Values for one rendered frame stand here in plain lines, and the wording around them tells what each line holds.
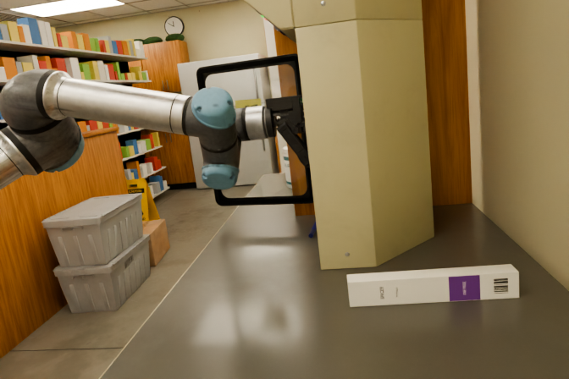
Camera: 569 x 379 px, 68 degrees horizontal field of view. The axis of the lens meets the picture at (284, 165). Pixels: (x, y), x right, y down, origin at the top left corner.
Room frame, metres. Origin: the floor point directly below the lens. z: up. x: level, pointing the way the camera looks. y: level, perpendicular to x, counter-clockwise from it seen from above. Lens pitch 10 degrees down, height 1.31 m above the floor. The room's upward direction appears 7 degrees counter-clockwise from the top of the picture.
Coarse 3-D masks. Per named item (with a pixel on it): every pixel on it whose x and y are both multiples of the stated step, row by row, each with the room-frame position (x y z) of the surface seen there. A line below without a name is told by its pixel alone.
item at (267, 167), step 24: (240, 72) 1.15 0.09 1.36; (264, 72) 1.13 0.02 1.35; (288, 72) 1.11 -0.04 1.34; (240, 96) 1.15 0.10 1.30; (264, 96) 1.13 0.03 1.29; (264, 144) 1.14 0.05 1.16; (240, 168) 1.16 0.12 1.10; (264, 168) 1.14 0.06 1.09; (288, 168) 1.12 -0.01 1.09; (240, 192) 1.16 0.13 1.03; (264, 192) 1.14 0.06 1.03; (288, 192) 1.12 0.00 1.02
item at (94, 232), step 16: (80, 208) 2.83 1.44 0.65; (96, 208) 2.77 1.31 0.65; (112, 208) 2.70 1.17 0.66; (128, 208) 2.89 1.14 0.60; (48, 224) 2.56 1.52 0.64; (64, 224) 2.55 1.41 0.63; (80, 224) 2.53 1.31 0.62; (96, 224) 2.53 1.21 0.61; (112, 224) 2.67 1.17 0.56; (128, 224) 2.87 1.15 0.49; (64, 240) 2.57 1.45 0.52; (80, 240) 2.56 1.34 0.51; (96, 240) 2.54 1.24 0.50; (112, 240) 2.65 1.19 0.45; (128, 240) 2.84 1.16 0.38; (64, 256) 2.58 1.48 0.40; (80, 256) 2.57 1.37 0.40; (96, 256) 2.55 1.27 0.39; (112, 256) 2.62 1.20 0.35
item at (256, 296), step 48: (240, 240) 1.01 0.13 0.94; (288, 240) 0.97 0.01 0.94; (432, 240) 0.87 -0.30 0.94; (480, 240) 0.84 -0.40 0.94; (192, 288) 0.77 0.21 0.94; (240, 288) 0.75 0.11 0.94; (288, 288) 0.73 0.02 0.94; (336, 288) 0.70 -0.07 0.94; (528, 288) 0.63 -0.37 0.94; (144, 336) 0.62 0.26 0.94; (192, 336) 0.60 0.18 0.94; (240, 336) 0.59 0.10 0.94; (288, 336) 0.57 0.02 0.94; (336, 336) 0.56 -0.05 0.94; (384, 336) 0.55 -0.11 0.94; (432, 336) 0.53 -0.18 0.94; (480, 336) 0.52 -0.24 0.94; (528, 336) 0.51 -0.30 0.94
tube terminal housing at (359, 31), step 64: (320, 0) 0.78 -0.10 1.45; (384, 0) 0.82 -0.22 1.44; (320, 64) 0.78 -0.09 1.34; (384, 64) 0.81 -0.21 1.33; (320, 128) 0.78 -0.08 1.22; (384, 128) 0.80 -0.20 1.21; (320, 192) 0.79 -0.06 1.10; (384, 192) 0.80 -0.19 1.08; (320, 256) 0.79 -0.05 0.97; (384, 256) 0.79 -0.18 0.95
